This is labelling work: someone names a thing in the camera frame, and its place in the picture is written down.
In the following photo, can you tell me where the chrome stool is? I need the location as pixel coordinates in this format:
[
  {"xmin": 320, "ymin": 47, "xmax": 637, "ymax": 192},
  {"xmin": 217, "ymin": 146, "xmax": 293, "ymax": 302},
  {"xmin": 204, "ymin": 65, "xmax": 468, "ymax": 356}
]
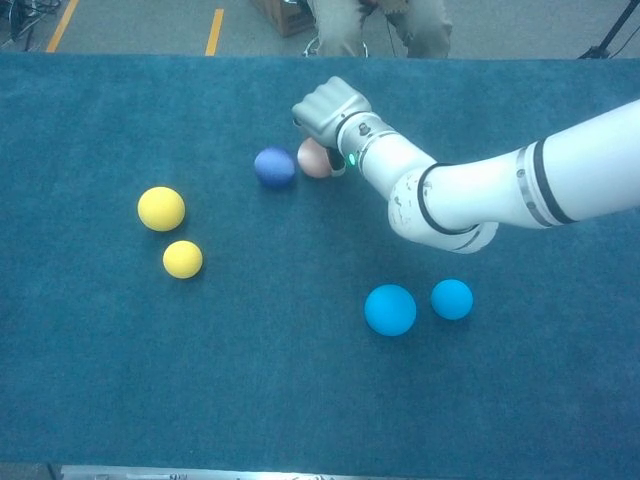
[{"xmin": 302, "ymin": 35, "xmax": 370, "ymax": 58}]

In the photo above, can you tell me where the teal carpet table cover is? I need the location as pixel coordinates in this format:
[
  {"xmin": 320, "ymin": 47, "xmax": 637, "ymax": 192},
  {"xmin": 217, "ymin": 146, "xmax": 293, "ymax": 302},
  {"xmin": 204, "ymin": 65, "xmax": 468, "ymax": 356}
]
[{"xmin": 0, "ymin": 51, "xmax": 640, "ymax": 479}]

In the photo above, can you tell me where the aluminium frame rail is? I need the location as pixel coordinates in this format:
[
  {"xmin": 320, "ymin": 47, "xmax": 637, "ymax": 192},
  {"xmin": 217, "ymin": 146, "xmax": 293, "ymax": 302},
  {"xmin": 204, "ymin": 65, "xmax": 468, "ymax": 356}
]
[{"xmin": 59, "ymin": 464, "xmax": 361, "ymax": 480}]

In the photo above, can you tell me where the large cyan foam ball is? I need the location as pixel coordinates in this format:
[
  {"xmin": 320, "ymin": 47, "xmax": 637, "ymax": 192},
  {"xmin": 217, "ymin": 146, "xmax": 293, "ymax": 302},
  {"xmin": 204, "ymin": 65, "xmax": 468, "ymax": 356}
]
[{"xmin": 363, "ymin": 283, "xmax": 418, "ymax": 337}]

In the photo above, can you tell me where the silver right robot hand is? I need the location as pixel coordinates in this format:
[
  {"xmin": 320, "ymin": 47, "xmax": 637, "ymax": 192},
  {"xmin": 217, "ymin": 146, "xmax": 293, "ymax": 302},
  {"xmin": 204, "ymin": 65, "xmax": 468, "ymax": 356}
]
[{"xmin": 291, "ymin": 76, "xmax": 374, "ymax": 177}]

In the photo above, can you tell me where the thin black cable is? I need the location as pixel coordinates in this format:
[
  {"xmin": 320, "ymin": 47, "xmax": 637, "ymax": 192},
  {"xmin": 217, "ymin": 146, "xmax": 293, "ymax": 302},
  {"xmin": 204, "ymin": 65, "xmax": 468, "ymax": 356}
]
[{"xmin": 375, "ymin": 7, "xmax": 399, "ymax": 55}]

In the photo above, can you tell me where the black tripod stand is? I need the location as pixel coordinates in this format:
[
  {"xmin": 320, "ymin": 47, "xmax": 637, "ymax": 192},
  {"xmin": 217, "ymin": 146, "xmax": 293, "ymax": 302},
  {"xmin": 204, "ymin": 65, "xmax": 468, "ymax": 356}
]
[{"xmin": 578, "ymin": 0, "xmax": 640, "ymax": 60}]

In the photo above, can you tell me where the black equipment with cables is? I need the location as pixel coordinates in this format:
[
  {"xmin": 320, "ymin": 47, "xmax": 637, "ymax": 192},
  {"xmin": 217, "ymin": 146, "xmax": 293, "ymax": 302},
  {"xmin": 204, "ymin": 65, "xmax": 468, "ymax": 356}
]
[{"xmin": 0, "ymin": 0, "xmax": 64, "ymax": 53}]

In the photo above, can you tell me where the large yellow foam ball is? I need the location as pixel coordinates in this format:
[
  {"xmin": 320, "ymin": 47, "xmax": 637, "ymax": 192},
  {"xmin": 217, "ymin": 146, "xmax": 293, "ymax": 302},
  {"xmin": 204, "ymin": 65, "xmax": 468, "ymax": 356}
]
[{"xmin": 137, "ymin": 186, "xmax": 186, "ymax": 233}]

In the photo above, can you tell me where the seated person in khaki trousers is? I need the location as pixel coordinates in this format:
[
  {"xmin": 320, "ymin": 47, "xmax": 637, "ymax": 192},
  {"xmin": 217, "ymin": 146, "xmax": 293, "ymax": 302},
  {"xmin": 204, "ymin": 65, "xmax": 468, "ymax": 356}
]
[{"xmin": 305, "ymin": 0, "xmax": 454, "ymax": 60}]

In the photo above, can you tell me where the small yellow foam ball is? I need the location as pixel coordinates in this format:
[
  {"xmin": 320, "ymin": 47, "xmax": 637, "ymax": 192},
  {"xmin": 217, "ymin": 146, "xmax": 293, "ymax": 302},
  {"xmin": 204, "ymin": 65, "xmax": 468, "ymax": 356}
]
[{"xmin": 162, "ymin": 240, "xmax": 204, "ymax": 280}]

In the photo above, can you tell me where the purple foam ball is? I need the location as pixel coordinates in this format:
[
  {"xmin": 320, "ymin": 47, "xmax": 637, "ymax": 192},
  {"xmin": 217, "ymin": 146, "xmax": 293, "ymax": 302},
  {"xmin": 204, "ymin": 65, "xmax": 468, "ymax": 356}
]
[{"xmin": 253, "ymin": 146, "xmax": 297, "ymax": 189}]

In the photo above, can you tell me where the peach foam ball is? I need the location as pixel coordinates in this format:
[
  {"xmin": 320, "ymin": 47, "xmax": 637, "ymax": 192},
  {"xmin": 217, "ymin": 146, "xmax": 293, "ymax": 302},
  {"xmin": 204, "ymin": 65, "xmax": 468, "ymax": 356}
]
[{"xmin": 296, "ymin": 137, "xmax": 334, "ymax": 179}]

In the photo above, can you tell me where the small cyan foam ball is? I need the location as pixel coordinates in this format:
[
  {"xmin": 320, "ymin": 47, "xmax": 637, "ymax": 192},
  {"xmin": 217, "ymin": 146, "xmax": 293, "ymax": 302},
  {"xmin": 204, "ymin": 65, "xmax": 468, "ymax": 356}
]
[{"xmin": 430, "ymin": 278, "xmax": 474, "ymax": 321}]

